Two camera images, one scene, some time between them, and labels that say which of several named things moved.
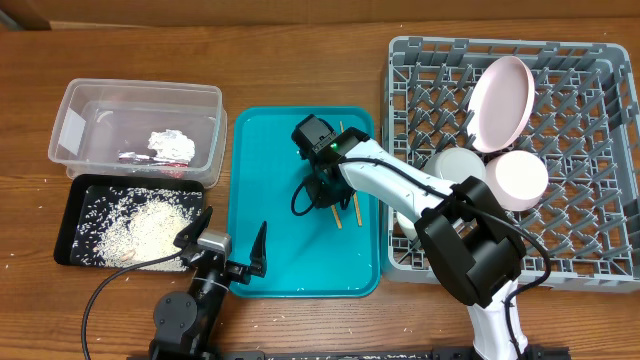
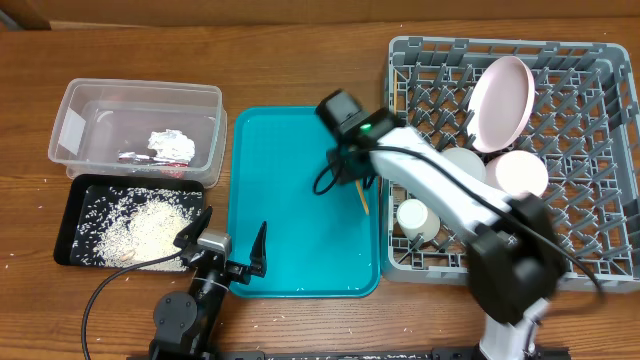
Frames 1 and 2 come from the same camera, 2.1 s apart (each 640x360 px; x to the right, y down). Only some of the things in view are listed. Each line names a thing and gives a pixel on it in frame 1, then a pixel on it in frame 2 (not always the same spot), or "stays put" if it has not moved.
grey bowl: [454, 164] stays put
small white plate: [518, 178] stays put
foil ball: [172, 145] stays put
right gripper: [325, 200] → [346, 173]
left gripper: [242, 272] stays put
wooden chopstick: [354, 195] → [395, 88]
